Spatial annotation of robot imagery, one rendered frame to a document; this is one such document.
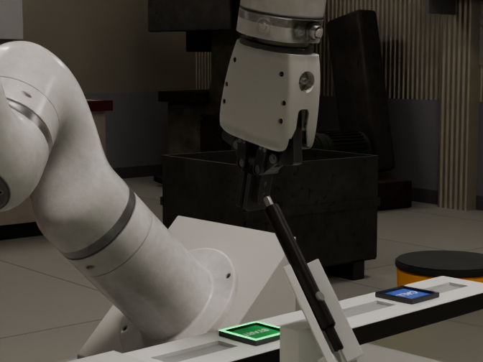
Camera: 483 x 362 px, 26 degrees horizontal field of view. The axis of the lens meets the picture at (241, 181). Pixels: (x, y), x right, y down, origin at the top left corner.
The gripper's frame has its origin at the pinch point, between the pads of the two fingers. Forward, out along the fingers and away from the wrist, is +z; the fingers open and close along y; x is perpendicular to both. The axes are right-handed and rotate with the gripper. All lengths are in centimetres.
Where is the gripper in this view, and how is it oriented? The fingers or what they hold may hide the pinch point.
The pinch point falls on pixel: (254, 189)
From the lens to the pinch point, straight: 108.4
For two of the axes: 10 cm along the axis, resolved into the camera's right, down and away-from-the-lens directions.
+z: -1.4, 9.5, 2.6
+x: -7.2, 0.8, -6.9
